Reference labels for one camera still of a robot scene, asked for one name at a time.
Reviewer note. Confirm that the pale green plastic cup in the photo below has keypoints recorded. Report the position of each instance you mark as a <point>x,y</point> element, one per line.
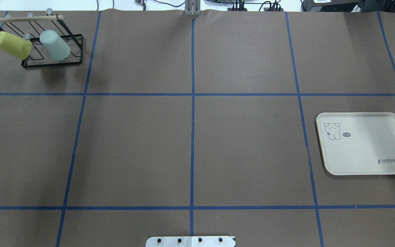
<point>54,45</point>

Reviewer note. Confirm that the cream rabbit tray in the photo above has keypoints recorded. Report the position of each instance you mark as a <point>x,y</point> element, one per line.
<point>357,143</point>

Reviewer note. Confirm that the yellow plastic cup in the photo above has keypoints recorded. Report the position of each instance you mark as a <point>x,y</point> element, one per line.
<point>14,45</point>

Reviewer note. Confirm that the black power strip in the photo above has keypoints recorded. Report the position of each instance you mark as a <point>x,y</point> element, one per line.
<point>264,6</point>

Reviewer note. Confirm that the black computer box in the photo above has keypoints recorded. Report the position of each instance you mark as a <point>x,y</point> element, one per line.
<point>328,5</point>

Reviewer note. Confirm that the grey metal camera post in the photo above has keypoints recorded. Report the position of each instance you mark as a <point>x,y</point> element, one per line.
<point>192,8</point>

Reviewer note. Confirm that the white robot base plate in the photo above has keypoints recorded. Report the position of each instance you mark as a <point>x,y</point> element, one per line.
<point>191,241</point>

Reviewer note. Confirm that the black wire cup rack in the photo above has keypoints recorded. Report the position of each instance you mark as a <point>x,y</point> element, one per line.
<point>30,27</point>

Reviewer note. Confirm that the black equipment with cables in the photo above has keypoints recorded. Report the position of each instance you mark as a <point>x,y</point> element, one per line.
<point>376,5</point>

